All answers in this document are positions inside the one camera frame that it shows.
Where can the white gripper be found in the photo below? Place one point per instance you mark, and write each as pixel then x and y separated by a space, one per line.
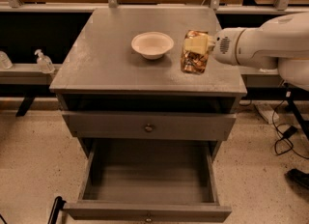
pixel 224 46

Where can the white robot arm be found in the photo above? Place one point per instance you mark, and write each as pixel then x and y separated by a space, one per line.
pixel 281 44

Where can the grey drawer cabinet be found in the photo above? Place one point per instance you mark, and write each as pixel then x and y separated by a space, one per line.
pixel 103 73

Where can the grey top drawer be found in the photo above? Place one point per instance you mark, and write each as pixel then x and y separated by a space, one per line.
pixel 149 125

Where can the grey open middle drawer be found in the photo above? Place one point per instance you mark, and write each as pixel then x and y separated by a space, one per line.
pixel 149 180

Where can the white bowl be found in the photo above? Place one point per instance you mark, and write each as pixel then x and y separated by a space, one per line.
pixel 152 45

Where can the white power strip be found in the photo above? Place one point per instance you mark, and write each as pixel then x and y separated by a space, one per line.
pixel 267 113

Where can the clear sanitizer pump bottle left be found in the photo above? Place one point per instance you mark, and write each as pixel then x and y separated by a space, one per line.
pixel 44 62

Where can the black handle bottom left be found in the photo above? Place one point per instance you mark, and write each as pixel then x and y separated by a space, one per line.
pixel 56 208

